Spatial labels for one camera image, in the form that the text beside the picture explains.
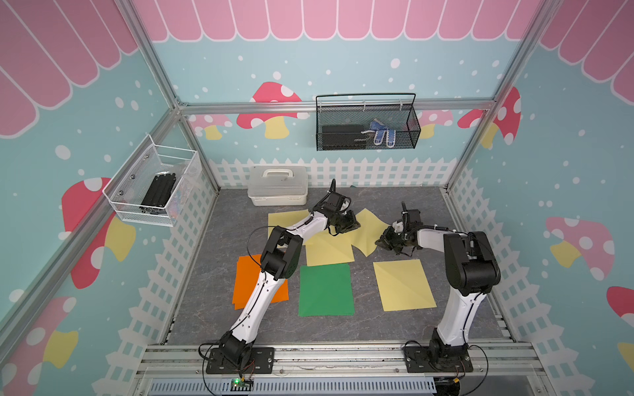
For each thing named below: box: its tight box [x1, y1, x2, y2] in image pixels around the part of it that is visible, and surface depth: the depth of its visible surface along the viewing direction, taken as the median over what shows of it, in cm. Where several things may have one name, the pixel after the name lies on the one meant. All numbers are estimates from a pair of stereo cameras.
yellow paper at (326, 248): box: [304, 229, 356, 267], surface depth 101 cm
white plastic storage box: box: [247, 165, 308, 207], surface depth 111 cm
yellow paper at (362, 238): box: [335, 207, 391, 264], surface depth 102 cm
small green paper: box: [298, 263, 355, 317], surface depth 89 cm
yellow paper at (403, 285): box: [373, 259, 437, 312], surface depth 92 cm
